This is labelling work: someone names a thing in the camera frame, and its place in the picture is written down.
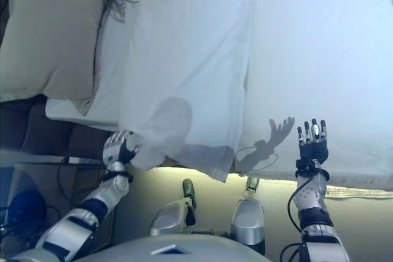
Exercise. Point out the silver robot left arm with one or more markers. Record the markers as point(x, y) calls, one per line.
point(86, 213)

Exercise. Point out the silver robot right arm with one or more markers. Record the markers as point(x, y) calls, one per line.
point(313, 200)

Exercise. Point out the wooden nightstand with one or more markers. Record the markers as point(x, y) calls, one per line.
point(80, 182)

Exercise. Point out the silver robot torso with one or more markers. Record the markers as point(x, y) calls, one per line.
point(169, 249)

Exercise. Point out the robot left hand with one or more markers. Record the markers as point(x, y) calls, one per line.
point(118, 150)

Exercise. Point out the beige pillow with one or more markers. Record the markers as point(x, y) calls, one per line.
point(52, 47)

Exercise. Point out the white duvet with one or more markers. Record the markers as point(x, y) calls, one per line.
point(276, 59)

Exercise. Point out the brown upholstered headboard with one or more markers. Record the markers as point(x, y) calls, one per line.
point(37, 133)

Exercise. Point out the silver robot right leg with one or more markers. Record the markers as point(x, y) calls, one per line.
point(247, 219)

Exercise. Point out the white mattress label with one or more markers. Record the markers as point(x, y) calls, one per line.
point(359, 191)

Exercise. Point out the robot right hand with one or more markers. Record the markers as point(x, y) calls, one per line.
point(314, 148)

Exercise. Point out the silver robot left leg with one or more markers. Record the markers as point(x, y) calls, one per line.
point(172, 213)

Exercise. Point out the silver robot leg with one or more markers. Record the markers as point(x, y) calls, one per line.
point(172, 213)
point(247, 219)

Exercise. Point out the blue round object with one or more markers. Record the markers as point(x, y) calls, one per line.
point(26, 208)

